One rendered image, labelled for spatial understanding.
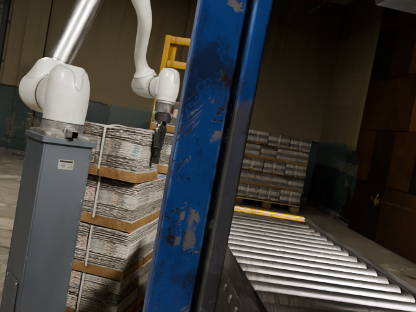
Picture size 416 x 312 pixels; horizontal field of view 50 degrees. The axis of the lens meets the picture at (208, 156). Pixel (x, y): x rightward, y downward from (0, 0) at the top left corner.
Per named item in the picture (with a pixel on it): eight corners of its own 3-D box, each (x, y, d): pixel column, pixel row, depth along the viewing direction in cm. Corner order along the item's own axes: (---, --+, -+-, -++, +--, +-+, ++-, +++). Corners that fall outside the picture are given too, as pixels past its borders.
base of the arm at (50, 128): (49, 137, 156) (51, 121, 156) (28, 130, 173) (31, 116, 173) (97, 143, 168) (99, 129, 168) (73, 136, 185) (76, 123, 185)
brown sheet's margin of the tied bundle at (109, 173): (103, 176, 202) (104, 166, 201) (127, 173, 230) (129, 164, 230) (136, 183, 198) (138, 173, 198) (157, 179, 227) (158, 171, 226)
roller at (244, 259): (225, 269, 125) (229, 252, 125) (382, 291, 131) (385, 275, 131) (228, 275, 120) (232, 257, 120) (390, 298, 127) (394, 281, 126)
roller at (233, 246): (218, 255, 138) (221, 239, 138) (361, 276, 144) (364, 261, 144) (221, 260, 133) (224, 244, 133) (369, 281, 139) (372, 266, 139)
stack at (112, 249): (33, 339, 214) (61, 167, 209) (124, 272, 328) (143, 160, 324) (108, 361, 207) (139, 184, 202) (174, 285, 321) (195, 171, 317)
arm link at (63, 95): (53, 121, 160) (63, 59, 159) (31, 115, 173) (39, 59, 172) (93, 127, 172) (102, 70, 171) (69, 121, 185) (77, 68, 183)
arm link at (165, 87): (181, 104, 211) (163, 101, 220) (187, 71, 210) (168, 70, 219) (164, 99, 203) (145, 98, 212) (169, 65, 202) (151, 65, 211)
